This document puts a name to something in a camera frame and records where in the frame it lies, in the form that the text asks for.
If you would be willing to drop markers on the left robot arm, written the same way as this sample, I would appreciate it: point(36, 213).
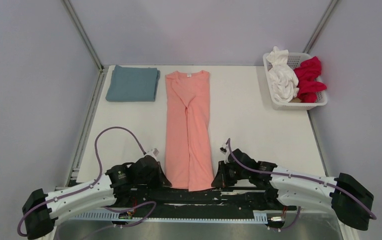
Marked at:
point(43, 211)

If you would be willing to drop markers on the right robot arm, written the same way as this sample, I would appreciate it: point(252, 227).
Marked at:
point(343, 196)

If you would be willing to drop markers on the pink t shirt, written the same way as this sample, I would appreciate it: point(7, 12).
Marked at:
point(188, 163)

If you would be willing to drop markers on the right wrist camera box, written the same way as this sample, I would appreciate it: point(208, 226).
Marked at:
point(224, 149)

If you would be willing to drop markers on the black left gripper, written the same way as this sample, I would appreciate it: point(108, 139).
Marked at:
point(162, 181)

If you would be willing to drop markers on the crumpled red t shirt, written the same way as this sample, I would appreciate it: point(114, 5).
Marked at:
point(307, 74)

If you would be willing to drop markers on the right aluminium frame post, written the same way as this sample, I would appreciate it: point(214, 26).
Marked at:
point(328, 13)

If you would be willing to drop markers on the crumpled white t shirt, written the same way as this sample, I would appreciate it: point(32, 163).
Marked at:
point(283, 78)

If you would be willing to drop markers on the folded blue-grey t shirt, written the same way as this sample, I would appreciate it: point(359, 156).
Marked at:
point(133, 84)

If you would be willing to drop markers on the aluminium frame post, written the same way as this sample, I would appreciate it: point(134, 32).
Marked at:
point(328, 13)
point(71, 12)

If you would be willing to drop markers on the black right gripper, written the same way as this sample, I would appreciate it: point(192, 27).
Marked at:
point(221, 180)

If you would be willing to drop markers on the left aluminium frame post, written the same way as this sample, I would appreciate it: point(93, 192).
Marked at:
point(71, 12)

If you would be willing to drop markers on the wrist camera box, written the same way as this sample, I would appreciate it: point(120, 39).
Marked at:
point(224, 149)
point(153, 153)

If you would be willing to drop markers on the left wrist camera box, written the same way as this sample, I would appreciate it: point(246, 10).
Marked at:
point(153, 153)

